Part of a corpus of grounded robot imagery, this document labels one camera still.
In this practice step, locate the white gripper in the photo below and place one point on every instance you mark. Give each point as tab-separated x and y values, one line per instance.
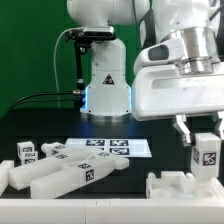
161	92

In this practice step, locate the white cube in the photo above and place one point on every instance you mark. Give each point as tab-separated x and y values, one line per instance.
22	147
205	160
28	157

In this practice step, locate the white chair seat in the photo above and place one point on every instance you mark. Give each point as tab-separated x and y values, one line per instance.
177	185

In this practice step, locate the white chair side frame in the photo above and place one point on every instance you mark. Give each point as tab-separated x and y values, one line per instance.
65	172

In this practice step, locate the white cube front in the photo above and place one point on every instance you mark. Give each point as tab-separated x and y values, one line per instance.
28	157

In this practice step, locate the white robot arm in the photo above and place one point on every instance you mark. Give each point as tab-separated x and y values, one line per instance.
139	24

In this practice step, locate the white right barrier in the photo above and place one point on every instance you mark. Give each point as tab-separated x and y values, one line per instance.
218	188

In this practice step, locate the white barrier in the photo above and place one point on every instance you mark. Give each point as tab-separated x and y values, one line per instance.
111	211
218	188
5	166

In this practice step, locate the white marker sheet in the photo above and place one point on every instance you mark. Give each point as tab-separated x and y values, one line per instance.
125	147

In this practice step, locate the white left barrier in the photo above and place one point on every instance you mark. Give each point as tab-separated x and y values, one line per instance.
5	166

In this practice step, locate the white front barrier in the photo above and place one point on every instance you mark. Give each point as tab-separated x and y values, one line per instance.
111	211

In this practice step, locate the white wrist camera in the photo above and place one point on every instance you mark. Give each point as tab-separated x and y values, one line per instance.
164	53

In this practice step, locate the black camera stand pole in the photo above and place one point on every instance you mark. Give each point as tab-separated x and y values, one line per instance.
79	51

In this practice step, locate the black camera on stand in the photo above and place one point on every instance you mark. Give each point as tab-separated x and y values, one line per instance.
91	33

